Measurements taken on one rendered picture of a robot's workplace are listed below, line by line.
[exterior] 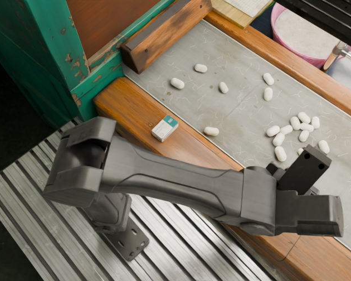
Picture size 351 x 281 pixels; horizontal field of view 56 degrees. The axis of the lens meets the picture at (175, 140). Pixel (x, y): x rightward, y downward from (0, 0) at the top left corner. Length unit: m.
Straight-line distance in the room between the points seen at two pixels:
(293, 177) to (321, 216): 0.09
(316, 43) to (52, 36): 0.74
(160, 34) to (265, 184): 0.53
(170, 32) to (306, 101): 0.40
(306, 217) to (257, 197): 0.08
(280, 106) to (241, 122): 0.12
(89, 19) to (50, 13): 0.11
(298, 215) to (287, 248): 0.28
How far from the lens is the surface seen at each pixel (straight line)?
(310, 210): 0.49
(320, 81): 0.96
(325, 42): 1.10
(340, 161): 0.90
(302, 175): 0.55
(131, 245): 0.81
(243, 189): 0.44
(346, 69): 1.15
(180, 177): 0.41
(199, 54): 0.96
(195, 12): 0.94
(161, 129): 0.78
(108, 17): 0.78
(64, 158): 0.45
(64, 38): 0.70
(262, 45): 0.98
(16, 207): 0.92
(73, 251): 0.85
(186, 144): 0.79
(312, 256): 0.78
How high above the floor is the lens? 1.48
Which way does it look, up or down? 65 degrees down
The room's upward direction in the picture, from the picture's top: 3 degrees clockwise
